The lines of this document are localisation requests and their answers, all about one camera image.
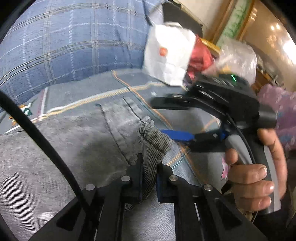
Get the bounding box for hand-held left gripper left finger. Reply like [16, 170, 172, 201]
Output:
[30, 153, 144, 241]

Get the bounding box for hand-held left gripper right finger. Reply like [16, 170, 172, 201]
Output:
[156, 162, 255, 241]

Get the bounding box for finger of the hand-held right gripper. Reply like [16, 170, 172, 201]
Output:
[161, 129, 227, 153]
[150, 94, 199, 111]

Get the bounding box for grey denim pants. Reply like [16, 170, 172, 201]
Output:
[0, 97, 192, 241]

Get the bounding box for person's right hand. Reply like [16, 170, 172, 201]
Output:
[223, 128, 288, 211]

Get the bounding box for clear plastic bag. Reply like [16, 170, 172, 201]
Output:
[206, 38, 258, 86]

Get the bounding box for white paper bag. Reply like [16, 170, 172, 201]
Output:
[142, 22, 197, 87]

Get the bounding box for red plastic bag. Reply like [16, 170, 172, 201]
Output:
[186, 36, 215, 81]

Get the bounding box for black flat object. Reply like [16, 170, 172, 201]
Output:
[162, 0, 204, 35]

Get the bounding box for grey star-print bed sheet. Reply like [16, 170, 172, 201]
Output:
[0, 70, 234, 188]

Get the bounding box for blue plaid pillow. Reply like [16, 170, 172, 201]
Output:
[0, 0, 160, 102]

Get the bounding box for wooden frame with bamboo picture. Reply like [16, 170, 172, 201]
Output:
[201, 0, 255, 47]

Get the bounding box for thick black cable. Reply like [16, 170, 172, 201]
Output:
[0, 90, 97, 216]

